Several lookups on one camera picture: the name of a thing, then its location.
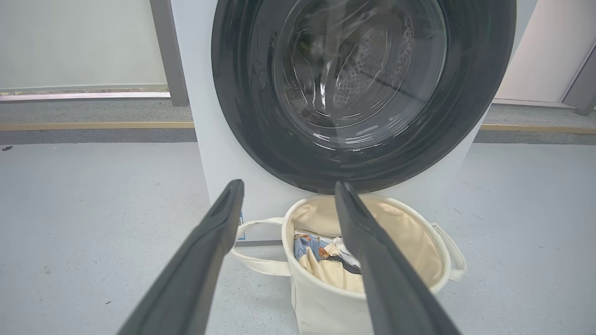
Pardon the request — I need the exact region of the cream fabric laundry basket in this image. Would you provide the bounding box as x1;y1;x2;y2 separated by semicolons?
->
230;194;467;335

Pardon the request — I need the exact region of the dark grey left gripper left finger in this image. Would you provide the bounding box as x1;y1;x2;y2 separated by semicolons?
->
117;180;244;335

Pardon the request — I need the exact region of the blue patterned garment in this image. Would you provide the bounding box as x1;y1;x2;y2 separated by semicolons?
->
293;231;337;262

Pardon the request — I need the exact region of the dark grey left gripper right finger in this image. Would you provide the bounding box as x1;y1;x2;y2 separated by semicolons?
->
335;181;461;335

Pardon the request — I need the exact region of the black round glass machine door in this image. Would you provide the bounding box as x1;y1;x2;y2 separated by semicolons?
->
211;0;516;194

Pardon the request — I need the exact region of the white and dark garment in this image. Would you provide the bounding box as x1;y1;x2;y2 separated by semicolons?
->
325;236;362;275

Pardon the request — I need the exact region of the white washing machine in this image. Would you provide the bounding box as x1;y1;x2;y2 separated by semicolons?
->
171;0;538;247

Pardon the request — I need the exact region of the cream patterned garment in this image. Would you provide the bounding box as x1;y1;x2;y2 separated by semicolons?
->
298;249;366;294

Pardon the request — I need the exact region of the grey window frame post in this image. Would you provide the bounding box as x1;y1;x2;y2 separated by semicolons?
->
149;0;190;107
562;46;596;116

